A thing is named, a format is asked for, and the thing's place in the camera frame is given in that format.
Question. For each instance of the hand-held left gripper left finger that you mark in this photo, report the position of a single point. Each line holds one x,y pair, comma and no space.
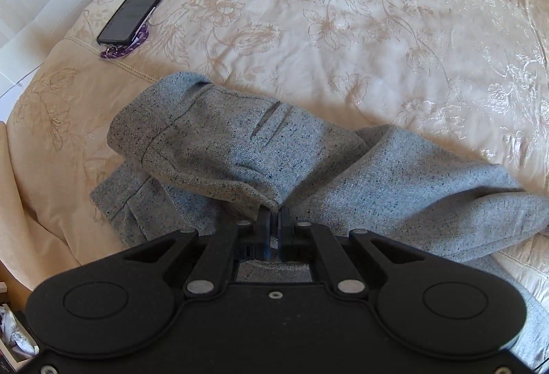
265,228

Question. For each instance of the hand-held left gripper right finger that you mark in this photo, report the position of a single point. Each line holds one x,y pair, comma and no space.
284,230

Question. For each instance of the box with crumpled paper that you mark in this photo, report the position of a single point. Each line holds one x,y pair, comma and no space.
15,331

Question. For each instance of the cream floral bedspread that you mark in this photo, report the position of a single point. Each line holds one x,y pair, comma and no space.
343,35

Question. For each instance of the grey speckled pants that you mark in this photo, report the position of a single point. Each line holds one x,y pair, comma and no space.
240,142

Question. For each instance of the black smartphone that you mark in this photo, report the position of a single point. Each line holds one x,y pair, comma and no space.
135,11

